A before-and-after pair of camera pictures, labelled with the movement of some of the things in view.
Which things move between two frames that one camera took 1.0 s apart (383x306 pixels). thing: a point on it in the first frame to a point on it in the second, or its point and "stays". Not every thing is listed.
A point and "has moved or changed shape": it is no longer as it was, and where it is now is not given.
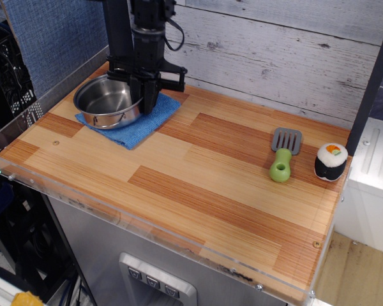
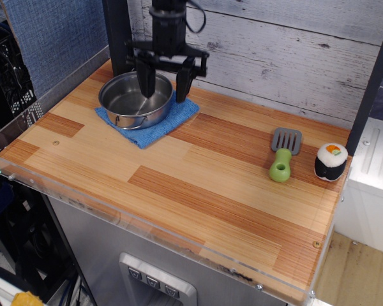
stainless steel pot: (105, 103) has moved or changed shape
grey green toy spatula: (285, 141) stays
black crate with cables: (12, 102) stays
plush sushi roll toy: (330, 161) stays
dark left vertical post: (120, 40) stays
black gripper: (147, 57) to (168, 47)
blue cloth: (133, 134) to (178, 114)
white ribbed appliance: (367, 213) stays
